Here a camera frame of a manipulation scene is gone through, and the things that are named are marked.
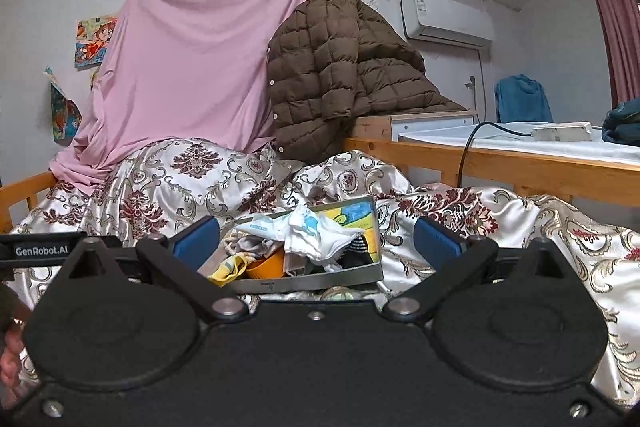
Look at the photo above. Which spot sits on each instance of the red curtain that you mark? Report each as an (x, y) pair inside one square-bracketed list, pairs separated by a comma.
[(617, 27)]

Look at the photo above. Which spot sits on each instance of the white cloth with blue print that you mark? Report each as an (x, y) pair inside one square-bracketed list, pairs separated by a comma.
[(315, 237)]

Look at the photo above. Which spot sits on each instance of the dark striped sock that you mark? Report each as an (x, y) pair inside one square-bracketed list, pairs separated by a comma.
[(357, 254)]

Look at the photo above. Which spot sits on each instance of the white power strip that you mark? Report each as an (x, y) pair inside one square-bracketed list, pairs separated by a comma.
[(560, 132)]

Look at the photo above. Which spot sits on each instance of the wooden bed frame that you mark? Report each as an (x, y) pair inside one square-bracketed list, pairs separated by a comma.
[(500, 167)]

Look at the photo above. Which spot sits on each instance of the white air conditioner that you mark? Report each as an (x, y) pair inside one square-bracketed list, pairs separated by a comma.
[(447, 19)]

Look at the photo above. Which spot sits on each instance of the brown quilted jacket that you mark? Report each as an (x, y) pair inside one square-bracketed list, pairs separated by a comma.
[(340, 77)]

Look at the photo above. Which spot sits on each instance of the blue hanging garment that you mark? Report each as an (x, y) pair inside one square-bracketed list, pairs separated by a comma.
[(522, 99)]

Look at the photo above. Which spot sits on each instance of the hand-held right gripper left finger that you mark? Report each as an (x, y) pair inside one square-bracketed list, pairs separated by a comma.
[(197, 237)]

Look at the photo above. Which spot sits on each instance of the person's left hand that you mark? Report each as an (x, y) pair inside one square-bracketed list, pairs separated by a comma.
[(10, 357)]

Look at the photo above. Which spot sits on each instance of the orange ribbed cup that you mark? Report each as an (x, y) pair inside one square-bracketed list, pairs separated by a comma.
[(265, 267)]

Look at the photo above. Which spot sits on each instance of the yellow striped towel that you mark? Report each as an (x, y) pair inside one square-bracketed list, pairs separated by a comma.
[(227, 269)]

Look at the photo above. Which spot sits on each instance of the dark teal clothing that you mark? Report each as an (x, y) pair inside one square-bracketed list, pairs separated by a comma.
[(622, 122)]

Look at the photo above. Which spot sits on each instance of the orange cartoon wall poster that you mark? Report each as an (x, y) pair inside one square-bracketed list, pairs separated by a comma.
[(95, 42)]

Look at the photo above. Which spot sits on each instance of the floral patterned satin blanket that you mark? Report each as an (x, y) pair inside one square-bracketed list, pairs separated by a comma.
[(150, 192)]

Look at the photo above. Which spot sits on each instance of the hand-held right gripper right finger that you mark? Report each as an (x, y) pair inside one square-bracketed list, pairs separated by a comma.
[(437, 237)]

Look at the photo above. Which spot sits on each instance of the white cabinet panel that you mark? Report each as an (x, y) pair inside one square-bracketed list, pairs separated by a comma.
[(430, 123)]

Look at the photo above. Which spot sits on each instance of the pink bed sheet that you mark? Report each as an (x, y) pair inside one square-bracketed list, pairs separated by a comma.
[(190, 67)]

